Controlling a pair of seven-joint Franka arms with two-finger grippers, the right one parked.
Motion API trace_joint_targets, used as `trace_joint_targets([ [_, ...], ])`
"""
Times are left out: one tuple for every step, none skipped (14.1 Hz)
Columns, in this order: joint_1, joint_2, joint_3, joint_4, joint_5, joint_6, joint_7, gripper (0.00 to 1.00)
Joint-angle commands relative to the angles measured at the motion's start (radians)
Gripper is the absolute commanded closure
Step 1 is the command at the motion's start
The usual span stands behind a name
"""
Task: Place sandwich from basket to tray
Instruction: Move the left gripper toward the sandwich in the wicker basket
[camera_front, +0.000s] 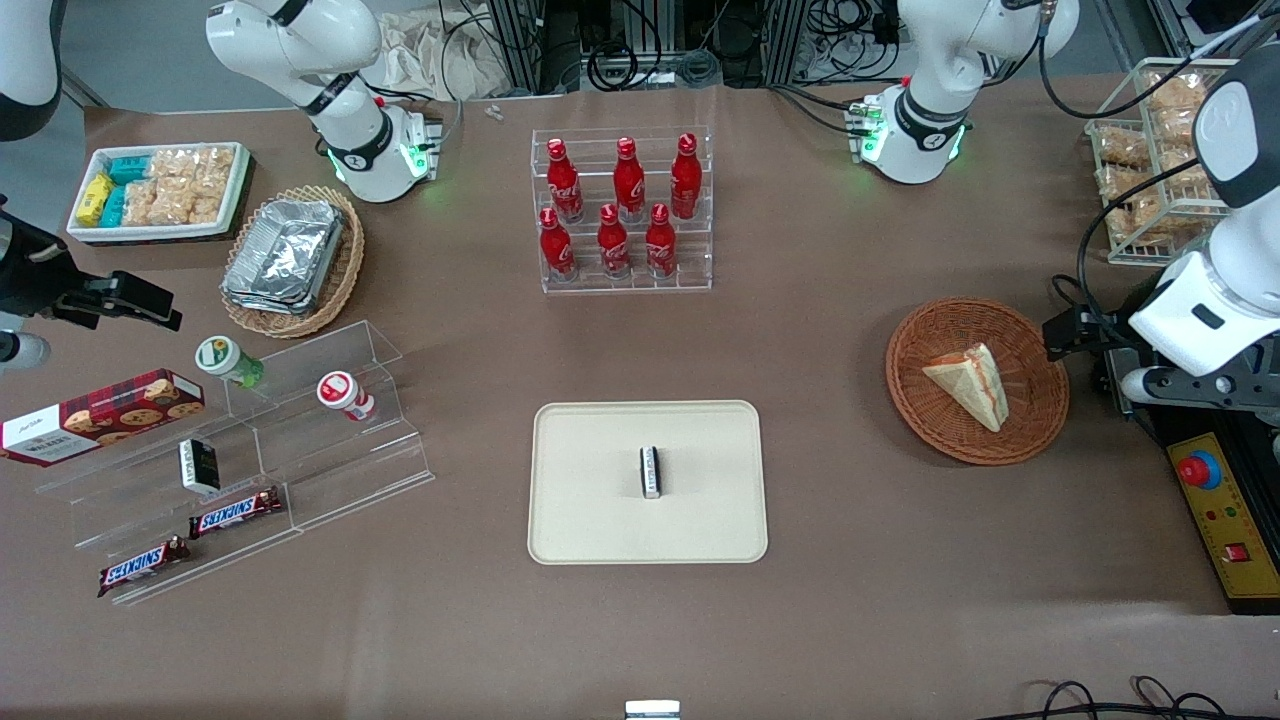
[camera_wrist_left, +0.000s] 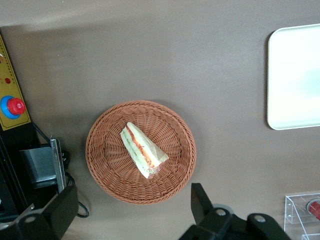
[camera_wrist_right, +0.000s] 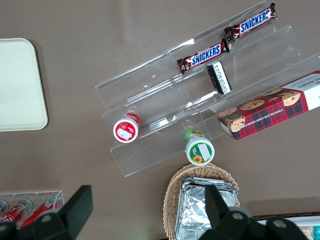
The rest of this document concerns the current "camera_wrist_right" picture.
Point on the beige rectangular serving tray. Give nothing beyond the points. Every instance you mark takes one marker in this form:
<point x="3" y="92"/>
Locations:
<point x="20" y="85"/>

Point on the teal snack pack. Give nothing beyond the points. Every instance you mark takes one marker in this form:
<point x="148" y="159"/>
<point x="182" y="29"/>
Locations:
<point x="316" y="232"/>

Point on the light wicker oval basket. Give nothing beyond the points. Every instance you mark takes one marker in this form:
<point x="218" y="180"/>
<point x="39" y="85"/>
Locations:
<point x="172" y="197"/>

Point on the red tartan cookie box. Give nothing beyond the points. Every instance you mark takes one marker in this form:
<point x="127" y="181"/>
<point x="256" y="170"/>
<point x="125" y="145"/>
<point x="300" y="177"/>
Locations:
<point x="270" y="110"/>

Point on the red lidded drink cup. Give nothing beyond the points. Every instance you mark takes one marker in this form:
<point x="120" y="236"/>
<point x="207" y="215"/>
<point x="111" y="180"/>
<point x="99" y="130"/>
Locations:
<point x="125" y="130"/>

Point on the Snickers chocolate bar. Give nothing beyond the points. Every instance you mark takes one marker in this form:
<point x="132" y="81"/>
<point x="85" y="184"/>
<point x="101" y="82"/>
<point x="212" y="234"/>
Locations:
<point x="203" y="57"/>
<point x="252" y="22"/>

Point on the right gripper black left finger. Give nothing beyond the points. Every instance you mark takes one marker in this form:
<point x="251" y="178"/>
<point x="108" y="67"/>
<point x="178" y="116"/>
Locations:
<point x="77" y="207"/>

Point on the green lidded drink cup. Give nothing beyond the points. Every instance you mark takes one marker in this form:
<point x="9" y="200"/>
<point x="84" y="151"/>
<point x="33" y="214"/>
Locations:
<point x="200" y="151"/>

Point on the clear bag of rice crackers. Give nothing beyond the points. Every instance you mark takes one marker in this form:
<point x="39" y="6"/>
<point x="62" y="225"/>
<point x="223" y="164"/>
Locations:
<point x="305" y="231"/>

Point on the red cola bottle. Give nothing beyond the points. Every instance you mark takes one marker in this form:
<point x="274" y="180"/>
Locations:
<point x="17" y="210"/>
<point x="43" y="208"/>

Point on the clear acrylic bottle rack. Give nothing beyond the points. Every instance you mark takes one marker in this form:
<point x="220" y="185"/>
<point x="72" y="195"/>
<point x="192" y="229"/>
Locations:
<point x="30" y="193"/>

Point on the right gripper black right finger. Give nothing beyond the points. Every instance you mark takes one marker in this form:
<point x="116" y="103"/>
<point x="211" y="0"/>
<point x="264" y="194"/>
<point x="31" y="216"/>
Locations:
<point x="217" y="212"/>

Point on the aluminium foil tray stack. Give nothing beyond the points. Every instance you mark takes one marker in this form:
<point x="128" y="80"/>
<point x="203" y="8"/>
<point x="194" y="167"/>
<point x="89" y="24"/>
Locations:
<point x="192" y="210"/>

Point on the clear acrylic stepped shelf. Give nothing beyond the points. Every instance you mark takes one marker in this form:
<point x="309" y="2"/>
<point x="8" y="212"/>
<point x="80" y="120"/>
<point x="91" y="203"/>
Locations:
<point x="150" y="100"/>

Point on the white plastic snack bin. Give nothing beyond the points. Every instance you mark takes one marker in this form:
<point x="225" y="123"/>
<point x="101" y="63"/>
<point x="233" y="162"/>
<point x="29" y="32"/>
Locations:
<point x="300" y="219"/>

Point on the small black white snack box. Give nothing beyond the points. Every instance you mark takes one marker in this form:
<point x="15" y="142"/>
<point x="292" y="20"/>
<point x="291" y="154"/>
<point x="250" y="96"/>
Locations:
<point x="219" y="77"/>

